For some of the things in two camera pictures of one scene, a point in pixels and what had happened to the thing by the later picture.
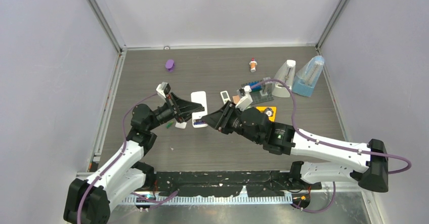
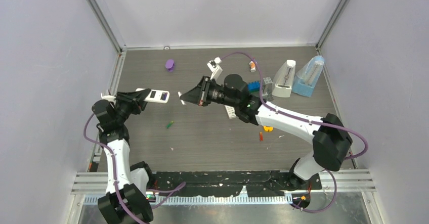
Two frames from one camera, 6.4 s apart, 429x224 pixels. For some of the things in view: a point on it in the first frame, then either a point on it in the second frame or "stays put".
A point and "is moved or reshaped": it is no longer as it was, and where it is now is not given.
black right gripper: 219,120 to 199,95
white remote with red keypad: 199,97 to 157,95
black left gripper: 183,108 to 134,99
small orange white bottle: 253,65 stays put
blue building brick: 255,88 stays put
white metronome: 285,74 stays put
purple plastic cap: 170,64 stays put
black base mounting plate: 249,183 stays put
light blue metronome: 305,78 stays put
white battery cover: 180,125 is moved or reshaped
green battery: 170,124 stays put
